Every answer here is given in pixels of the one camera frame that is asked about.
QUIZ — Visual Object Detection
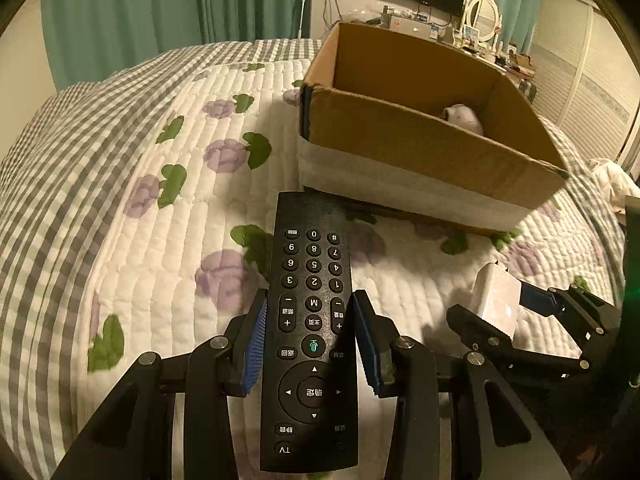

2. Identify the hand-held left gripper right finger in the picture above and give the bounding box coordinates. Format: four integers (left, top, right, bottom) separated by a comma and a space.
350, 289, 571, 480

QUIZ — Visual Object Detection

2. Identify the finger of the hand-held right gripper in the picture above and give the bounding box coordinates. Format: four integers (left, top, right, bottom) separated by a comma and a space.
517, 280, 622, 342
446, 304, 592, 387

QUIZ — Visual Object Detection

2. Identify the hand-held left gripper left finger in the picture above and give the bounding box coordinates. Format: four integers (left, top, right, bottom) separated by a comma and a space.
50, 287, 268, 480

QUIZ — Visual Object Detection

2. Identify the large white charger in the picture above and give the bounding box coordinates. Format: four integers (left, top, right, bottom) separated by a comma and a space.
472, 262, 523, 341

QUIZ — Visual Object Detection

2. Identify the black remote control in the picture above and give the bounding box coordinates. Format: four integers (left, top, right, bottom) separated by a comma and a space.
259, 191, 361, 473

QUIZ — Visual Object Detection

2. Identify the brown cardboard box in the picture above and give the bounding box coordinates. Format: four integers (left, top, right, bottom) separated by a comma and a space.
298, 21, 571, 236

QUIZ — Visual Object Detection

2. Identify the pale blue rounded case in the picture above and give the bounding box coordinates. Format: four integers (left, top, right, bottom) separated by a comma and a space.
440, 103, 486, 136

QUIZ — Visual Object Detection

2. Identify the white padded jacket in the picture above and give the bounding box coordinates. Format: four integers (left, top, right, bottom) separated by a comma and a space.
590, 157, 632, 216

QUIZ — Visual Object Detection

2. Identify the white floral quilt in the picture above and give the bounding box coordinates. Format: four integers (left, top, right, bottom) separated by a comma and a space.
87, 57, 626, 480

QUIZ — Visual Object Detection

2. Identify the white louvered wardrobe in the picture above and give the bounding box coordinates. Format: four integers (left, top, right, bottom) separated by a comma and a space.
525, 0, 640, 161

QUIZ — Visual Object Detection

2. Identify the white dressing table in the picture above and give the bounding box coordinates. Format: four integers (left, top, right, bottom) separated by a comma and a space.
450, 30, 538, 103

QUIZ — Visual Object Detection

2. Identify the white oval mirror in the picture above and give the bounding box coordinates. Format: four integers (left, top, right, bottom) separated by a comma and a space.
462, 0, 502, 43

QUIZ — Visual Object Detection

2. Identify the small grey fridge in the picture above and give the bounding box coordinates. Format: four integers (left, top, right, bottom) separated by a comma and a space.
380, 7, 441, 42

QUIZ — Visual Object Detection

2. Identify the wide green curtain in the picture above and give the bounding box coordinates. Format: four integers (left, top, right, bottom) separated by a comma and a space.
40, 0, 316, 91

